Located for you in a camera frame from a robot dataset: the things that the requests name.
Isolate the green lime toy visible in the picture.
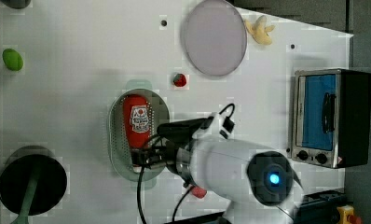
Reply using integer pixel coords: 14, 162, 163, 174
2, 49, 23, 71

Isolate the red ketchup bottle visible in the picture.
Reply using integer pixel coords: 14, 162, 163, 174
122, 94, 151, 174

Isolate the pink strawberry toy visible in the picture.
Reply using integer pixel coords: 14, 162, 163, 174
191, 186, 207, 199

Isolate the dark round object top left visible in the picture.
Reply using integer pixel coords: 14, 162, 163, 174
0, 0, 32, 9

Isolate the yellow peeled banana toy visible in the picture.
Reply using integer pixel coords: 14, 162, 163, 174
244, 16, 275, 46

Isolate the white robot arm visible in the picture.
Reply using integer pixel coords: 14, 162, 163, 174
131, 138, 304, 224

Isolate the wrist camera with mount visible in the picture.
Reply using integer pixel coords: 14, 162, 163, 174
157, 103, 235, 145

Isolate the black pan with green handle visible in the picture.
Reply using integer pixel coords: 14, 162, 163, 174
0, 146, 68, 224

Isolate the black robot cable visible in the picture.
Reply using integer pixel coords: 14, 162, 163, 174
136, 164, 148, 224

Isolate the green oval strainer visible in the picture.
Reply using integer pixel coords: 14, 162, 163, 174
107, 79, 170, 183

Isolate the silver toaster oven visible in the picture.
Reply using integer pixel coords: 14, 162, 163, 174
291, 69, 371, 169

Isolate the yellow red emergency button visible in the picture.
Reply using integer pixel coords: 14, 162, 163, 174
337, 205, 363, 224

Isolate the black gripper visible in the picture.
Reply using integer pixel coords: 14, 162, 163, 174
131, 147, 177, 169

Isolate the round grey plate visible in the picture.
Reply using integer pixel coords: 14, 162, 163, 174
182, 0, 247, 76

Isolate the red strawberry toy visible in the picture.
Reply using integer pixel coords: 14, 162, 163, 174
172, 74, 187, 87

